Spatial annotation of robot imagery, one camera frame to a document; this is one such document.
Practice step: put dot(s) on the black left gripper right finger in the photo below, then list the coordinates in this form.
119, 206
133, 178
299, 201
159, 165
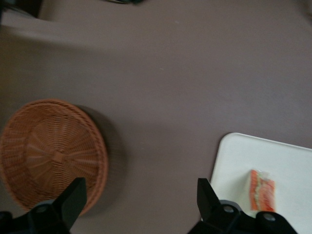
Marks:
219, 217

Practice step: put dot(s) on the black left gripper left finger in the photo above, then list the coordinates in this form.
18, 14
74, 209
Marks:
48, 217

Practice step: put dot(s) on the triangle sandwich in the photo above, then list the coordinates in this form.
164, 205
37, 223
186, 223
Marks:
263, 192

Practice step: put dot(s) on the round brown wicker basket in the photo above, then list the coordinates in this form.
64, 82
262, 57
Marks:
48, 146

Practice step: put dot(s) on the beige plastic tray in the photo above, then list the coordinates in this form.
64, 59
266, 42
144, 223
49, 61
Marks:
268, 158

